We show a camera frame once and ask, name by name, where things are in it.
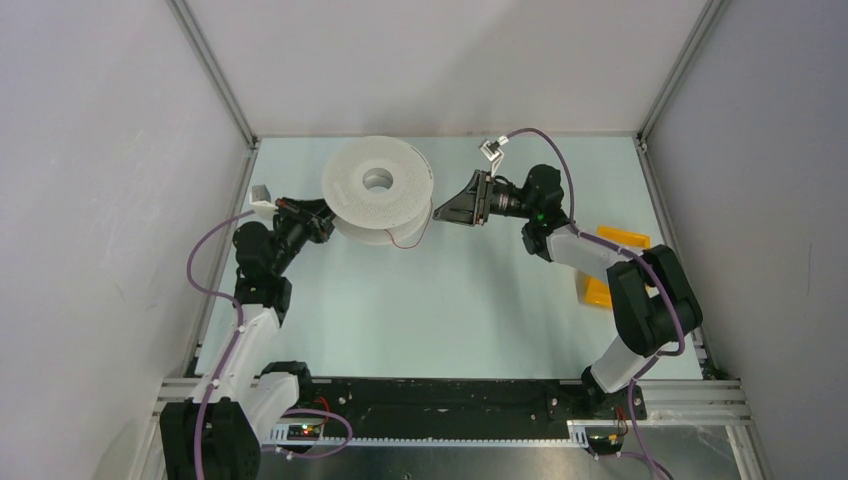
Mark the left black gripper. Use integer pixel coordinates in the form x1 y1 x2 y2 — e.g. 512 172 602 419
269 195 350 276

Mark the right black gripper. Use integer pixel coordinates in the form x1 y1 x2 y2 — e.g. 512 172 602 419
434 169 537 225

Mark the white cable spool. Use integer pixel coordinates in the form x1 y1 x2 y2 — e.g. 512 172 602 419
321 136 434 246

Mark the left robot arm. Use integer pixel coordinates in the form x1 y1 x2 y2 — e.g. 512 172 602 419
159 197 335 479

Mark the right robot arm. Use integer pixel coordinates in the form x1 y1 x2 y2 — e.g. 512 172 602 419
433 164 703 418

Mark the yellow plastic bin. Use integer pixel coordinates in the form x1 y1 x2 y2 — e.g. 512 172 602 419
581 226 651 309

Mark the left small circuit board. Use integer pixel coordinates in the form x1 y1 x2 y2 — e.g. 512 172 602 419
286 424 322 442

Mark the small circuit board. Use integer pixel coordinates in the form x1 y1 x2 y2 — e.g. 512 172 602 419
286 424 322 442
588 434 625 448

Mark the right small circuit board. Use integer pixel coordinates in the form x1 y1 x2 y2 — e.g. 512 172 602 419
588 434 625 448

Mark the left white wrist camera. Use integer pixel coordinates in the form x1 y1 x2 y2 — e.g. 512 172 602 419
248 184 277 221

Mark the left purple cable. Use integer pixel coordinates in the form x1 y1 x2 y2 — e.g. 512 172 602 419
185 209 256 480

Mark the purple cable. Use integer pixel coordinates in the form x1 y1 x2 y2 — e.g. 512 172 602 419
500 127 688 480
185 209 256 480

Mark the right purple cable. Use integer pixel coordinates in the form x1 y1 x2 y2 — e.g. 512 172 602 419
500 127 688 480

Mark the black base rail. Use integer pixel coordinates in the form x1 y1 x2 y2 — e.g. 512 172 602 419
295 378 647 439

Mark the left aluminium frame post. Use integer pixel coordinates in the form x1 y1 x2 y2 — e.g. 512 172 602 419
167 0 257 149

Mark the aluminium frame post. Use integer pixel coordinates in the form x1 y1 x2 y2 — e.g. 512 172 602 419
636 0 731 145
167 0 257 149

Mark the grey slotted cable duct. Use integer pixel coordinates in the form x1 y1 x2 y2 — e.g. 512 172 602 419
260 421 634 449

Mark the right aluminium frame post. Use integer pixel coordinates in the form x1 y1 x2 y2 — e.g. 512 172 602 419
636 0 731 145

